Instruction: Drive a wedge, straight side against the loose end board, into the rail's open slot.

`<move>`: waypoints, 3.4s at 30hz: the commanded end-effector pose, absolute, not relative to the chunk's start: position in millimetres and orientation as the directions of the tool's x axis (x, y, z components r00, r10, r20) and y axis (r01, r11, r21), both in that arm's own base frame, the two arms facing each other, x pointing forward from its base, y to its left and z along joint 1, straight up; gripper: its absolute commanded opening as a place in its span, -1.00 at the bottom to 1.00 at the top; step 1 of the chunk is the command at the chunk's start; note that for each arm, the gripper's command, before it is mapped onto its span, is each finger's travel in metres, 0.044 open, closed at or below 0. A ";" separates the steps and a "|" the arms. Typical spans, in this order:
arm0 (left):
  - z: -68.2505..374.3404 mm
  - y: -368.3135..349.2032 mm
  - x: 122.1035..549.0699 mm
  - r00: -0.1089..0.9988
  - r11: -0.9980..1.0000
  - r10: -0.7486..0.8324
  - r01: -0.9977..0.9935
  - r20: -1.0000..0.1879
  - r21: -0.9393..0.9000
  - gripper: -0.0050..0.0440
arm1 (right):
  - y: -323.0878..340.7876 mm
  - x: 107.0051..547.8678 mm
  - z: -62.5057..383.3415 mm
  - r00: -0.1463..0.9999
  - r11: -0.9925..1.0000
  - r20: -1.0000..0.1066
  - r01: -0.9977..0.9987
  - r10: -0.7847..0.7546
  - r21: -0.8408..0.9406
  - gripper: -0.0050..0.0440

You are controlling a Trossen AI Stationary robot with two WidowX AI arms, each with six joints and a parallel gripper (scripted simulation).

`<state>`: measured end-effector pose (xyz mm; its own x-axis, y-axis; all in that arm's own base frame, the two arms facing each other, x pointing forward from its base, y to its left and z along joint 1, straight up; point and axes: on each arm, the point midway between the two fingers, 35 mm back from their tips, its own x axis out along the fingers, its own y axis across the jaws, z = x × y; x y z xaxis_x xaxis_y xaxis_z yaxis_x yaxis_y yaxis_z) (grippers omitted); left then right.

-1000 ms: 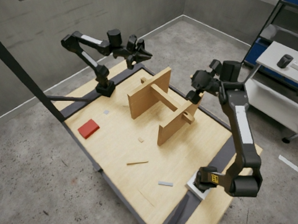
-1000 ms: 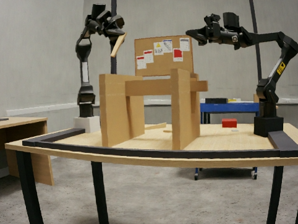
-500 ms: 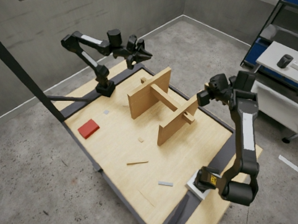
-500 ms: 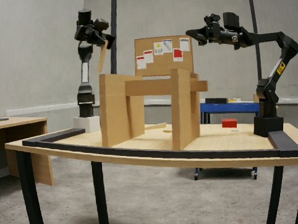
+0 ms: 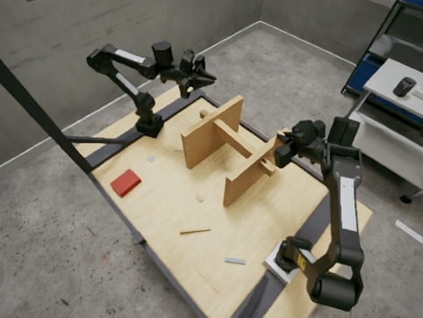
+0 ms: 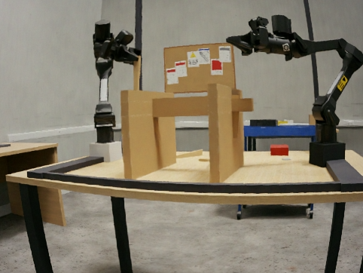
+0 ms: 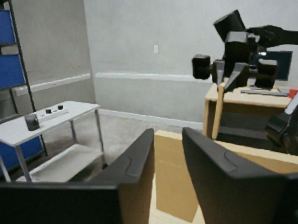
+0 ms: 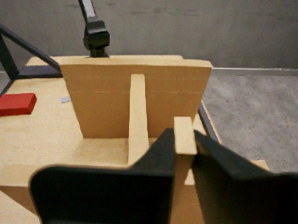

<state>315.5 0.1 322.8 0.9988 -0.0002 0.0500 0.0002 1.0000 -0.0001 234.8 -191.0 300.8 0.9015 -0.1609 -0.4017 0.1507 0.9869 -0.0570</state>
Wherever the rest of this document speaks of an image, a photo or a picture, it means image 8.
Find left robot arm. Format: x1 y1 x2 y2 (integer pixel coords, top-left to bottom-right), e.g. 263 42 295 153
78 0 110 58

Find tan wooden board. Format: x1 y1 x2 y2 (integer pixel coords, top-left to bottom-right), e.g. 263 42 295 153
59 58 212 138
0 160 269 224

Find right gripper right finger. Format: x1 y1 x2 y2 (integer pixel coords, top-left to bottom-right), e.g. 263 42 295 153
191 129 298 224

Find red rectangular block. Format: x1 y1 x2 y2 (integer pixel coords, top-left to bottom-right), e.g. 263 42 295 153
0 93 38 117

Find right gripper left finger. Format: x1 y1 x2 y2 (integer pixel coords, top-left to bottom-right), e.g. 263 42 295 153
28 128 176 224

